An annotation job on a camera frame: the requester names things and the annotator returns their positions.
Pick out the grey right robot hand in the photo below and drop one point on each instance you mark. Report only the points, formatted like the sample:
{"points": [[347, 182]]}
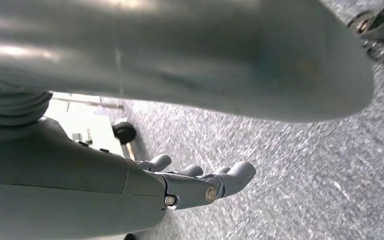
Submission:
{"points": [[62, 185]]}

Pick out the white desk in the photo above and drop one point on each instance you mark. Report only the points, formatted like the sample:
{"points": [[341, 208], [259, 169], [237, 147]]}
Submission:
{"points": [[86, 126]]}

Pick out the black desk caster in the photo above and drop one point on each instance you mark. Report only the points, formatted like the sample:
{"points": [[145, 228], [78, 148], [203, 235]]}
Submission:
{"points": [[124, 132]]}

